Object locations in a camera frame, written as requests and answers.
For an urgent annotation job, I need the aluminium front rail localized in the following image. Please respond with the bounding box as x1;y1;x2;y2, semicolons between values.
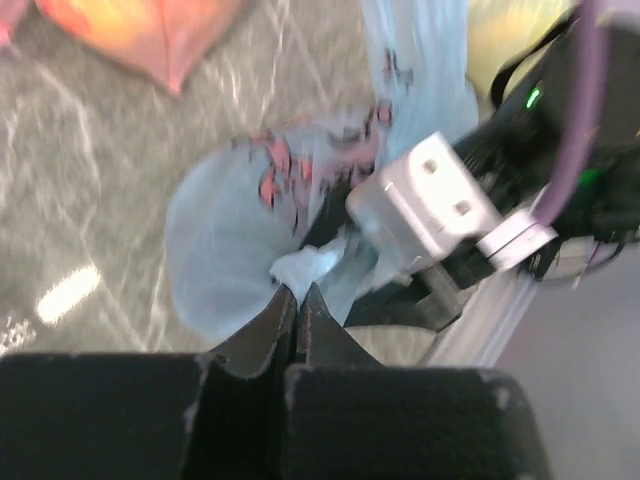
422;271;539;368

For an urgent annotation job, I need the blue printed plastic bag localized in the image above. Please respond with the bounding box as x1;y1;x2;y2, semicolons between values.
165;1;478;343

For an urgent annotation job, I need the pink tied plastic bag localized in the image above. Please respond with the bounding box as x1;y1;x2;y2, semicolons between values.
0;0;251;96

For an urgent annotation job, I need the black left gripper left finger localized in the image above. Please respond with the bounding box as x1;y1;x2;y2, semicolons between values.
1;287;297;479

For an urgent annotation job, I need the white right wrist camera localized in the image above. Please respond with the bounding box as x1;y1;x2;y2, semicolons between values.
346;133;557;273

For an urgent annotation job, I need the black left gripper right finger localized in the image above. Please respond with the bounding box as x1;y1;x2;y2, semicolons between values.
284;286;553;479

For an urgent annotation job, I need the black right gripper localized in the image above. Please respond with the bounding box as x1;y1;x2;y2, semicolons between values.
299;9;640;331

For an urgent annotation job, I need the green yellow tied plastic bag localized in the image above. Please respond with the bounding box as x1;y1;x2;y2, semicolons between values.
467;0;574;98

